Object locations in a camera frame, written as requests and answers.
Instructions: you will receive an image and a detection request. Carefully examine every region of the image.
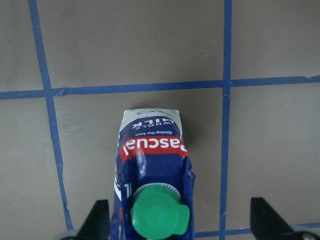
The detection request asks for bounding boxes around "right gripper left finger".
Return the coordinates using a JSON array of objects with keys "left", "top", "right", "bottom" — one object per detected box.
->
[{"left": 77, "top": 199, "right": 110, "bottom": 240}]

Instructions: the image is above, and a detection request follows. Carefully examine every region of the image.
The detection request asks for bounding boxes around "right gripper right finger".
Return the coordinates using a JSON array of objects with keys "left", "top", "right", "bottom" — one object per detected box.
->
[{"left": 250, "top": 197, "right": 294, "bottom": 240}]

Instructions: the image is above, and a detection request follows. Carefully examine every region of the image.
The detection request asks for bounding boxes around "blue white milk carton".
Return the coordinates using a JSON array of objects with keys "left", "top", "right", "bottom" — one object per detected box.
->
[{"left": 109, "top": 108, "right": 195, "bottom": 240}]

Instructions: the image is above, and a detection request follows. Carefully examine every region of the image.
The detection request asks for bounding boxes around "brown paper table cover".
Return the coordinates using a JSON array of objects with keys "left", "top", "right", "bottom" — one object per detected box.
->
[{"left": 0, "top": 0, "right": 320, "bottom": 240}]

